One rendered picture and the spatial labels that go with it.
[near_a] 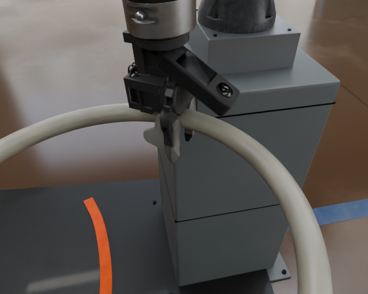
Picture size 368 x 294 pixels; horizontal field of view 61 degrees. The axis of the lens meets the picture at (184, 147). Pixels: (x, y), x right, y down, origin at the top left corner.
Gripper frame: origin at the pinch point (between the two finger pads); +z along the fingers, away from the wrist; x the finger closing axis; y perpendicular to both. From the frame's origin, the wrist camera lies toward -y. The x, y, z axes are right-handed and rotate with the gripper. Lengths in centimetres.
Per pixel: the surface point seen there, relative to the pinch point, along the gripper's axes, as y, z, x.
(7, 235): 89, 81, 2
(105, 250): 45, 82, -10
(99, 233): 53, 82, -16
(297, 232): -20.0, -7.1, 14.5
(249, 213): -8, 46, -25
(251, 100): -5.4, 3.8, -23.5
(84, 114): 14.2, -7.2, 6.1
